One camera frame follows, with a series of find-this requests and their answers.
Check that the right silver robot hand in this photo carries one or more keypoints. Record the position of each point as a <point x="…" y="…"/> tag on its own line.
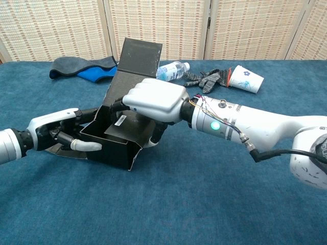
<point x="155" y="99"/>

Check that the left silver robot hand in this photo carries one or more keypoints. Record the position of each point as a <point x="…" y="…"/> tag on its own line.
<point x="51" y="118"/>

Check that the black paper box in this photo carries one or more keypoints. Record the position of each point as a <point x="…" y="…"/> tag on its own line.
<point x="138" y="58"/>

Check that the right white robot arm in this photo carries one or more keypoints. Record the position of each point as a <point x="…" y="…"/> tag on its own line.
<point x="268" y="122"/>

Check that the clear plastic water bottle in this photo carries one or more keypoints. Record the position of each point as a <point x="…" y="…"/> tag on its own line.
<point x="171" y="71"/>

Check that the grey knit glove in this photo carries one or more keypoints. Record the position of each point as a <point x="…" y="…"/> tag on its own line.
<point x="209" y="80"/>

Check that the grey towel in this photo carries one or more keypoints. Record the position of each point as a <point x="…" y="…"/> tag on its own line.
<point x="71" y="65"/>

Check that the blue cloth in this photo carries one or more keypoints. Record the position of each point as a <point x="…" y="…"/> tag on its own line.
<point x="94" y="75"/>

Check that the woven folding screen panel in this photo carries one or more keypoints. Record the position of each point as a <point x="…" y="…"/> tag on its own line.
<point x="51" y="28"/>
<point x="255" y="28"/>
<point x="314" y="28"/>
<point x="155" y="23"/>

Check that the white paper cup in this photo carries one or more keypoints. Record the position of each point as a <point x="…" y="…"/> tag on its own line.
<point x="245" y="77"/>

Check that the black screen hinge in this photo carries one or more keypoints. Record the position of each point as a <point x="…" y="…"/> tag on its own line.
<point x="209" y="22"/>

